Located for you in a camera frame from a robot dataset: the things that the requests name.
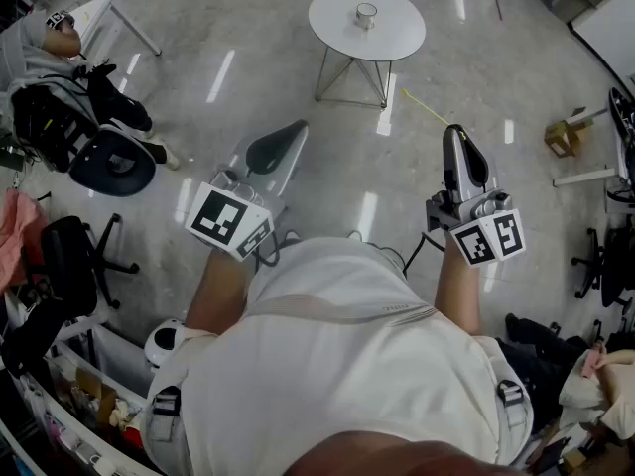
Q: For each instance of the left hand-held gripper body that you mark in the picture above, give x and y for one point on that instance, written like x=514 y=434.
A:
x=223 y=218

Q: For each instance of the cardboard box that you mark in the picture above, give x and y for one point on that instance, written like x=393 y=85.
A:
x=96 y=394
x=565 y=137

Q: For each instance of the white cup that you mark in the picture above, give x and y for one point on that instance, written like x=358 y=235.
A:
x=365 y=17

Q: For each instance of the dark shell chair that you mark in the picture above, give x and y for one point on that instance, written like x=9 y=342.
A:
x=111 y=164

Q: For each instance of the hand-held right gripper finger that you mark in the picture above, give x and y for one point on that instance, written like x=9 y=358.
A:
x=477 y=166
x=454 y=166

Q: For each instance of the person's right forearm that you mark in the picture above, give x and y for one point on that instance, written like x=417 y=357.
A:
x=459 y=295

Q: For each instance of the white round device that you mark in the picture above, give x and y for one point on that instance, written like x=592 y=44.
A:
x=164 y=340

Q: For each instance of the white storage shelf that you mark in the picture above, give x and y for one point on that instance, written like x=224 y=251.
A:
x=74 y=414

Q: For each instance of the black office chair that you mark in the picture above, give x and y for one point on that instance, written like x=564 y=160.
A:
x=67 y=261
x=607 y=266

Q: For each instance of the person's face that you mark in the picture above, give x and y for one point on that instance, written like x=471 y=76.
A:
x=397 y=456

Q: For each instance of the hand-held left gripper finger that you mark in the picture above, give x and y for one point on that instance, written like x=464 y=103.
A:
x=265 y=149
x=285 y=171

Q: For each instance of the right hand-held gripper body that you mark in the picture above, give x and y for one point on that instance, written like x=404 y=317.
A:
x=488 y=236

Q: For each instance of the person's left forearm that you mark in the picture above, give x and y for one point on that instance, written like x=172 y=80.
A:
x=218 y=295

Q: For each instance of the black backpack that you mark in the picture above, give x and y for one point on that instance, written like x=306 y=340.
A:
x=49 y=127

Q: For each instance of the person's white shirt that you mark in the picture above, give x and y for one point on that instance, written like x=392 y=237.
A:
x=337 y=365

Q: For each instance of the white desk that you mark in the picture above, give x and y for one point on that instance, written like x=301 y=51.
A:
x=99 y=15

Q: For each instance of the pink cloth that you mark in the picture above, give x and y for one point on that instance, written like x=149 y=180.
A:
x=17 y=236

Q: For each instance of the round white table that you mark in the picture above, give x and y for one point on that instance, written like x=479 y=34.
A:
x=367 y=42

